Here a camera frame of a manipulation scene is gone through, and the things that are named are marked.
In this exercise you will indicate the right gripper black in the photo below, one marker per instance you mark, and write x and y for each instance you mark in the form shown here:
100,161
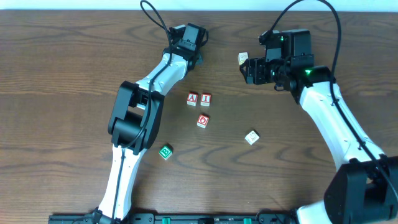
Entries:
257,70

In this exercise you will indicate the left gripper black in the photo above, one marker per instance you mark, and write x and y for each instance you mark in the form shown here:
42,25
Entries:
198,58

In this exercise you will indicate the red letter A block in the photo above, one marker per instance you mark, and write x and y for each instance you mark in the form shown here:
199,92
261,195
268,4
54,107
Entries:
192,99

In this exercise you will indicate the red letter I block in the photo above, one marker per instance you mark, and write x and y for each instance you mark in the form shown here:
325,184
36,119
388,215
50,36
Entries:
205,99

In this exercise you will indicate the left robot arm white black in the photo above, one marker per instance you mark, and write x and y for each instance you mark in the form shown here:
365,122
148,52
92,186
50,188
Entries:
136,115

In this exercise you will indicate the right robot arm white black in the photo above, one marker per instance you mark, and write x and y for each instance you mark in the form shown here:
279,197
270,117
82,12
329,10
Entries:
364,188

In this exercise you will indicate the plain wooden block far right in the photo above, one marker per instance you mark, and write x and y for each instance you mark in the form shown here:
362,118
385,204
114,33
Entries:
242,57

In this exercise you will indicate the plain wooden block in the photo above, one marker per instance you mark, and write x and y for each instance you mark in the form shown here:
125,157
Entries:
242,57
252,137

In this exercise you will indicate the red apple picture block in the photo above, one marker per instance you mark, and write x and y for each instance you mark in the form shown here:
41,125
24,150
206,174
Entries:
203,120

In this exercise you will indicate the plain wooden block near right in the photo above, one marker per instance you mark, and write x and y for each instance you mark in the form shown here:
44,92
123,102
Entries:
252,137

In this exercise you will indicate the green letter B block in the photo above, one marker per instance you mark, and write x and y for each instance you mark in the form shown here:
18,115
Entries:
165,152

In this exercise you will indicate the black mounting rail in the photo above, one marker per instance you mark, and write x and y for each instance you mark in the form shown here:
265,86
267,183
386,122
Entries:
150,218

